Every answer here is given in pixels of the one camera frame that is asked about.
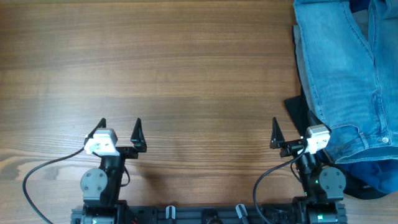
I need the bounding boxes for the black garment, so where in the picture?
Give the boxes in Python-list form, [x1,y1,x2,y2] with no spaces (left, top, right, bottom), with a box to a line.
[283,24,389,200]

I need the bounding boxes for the dark blue garment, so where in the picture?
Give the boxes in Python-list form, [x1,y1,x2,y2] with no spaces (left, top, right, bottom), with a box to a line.
[326,1,397,194]

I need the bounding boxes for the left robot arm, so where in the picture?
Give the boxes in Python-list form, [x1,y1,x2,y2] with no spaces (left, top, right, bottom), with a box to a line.
[70,118,147,224]

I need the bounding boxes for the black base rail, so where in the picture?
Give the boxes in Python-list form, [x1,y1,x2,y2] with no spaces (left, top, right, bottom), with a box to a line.
[71,203,348,224]

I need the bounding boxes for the grey button shirt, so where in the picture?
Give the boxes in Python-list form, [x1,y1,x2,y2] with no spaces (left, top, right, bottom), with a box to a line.
[293,9,373,116]

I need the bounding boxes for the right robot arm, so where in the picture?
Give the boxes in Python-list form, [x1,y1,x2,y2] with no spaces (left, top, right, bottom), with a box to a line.
[262,113,348,224]

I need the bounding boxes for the light blue denim jeans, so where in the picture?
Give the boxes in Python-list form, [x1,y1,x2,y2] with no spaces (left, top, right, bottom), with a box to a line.
[294,1,397,164]

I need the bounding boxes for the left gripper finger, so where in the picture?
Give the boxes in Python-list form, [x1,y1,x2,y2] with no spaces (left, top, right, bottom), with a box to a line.
[86,118,106,139]
[130,118,147,152]

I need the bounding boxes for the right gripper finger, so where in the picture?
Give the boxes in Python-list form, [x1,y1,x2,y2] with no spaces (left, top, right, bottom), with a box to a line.
[308,110,331,132]
[270,117,285,149]

